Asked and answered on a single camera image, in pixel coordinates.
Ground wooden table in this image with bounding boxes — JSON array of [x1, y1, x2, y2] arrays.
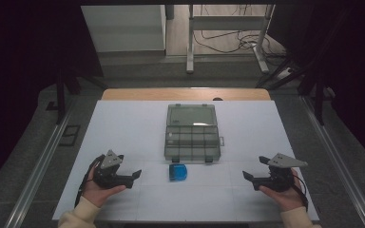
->
[[101, 87, 272, 102]]

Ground white metal desk frame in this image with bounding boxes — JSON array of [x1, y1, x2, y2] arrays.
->
[[185, 4, 277, 75]]

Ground person's left hand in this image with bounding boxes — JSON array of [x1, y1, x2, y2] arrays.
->
[[81, 164, 127, 209]]

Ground white table cover sheet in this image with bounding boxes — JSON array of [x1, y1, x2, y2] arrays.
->
[[52, 100, 319, 222]]

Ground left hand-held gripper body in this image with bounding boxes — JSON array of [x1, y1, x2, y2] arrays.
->
[[92, 149, 134, 190]]

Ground clear plastic compartment box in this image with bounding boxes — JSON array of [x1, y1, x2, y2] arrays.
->
[[163, 103, 225, 164]]

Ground grey metal floor rail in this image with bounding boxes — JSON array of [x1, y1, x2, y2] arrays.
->
[[299, 94, 365, 228], [3, 99, 77, 228]]

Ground person's right hand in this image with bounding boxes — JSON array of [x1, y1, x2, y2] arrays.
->
[[259, 167, 306, 213]]

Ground white cabinet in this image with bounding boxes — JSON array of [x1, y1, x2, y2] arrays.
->
[[81, 4, 167, 53]]

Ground small blue plastic object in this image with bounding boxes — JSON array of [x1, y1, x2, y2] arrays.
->
[[168, 162, 188, 182]]

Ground black floor cables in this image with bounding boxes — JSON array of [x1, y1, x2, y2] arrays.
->
[[192, 4, 287, 60]]

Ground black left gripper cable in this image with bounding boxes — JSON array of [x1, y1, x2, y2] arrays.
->
[[74, 154, 106, 209]]

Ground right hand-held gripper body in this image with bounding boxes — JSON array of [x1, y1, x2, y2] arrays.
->
[[252, 153, 309, 193]]

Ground white power strip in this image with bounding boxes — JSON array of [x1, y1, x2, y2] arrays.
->
[[276, 66, 295, 81]]

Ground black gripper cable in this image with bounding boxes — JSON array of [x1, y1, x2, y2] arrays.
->
[[74, 154, 106, 209], [292, 173, 309, 213]]

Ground black metal stand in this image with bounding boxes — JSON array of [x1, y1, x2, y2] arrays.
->
[[46, 67, 109, 125], [255, 6, 353, 126]]

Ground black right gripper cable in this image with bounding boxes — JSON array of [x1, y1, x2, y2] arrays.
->
[[292, 173, 309, 213]]

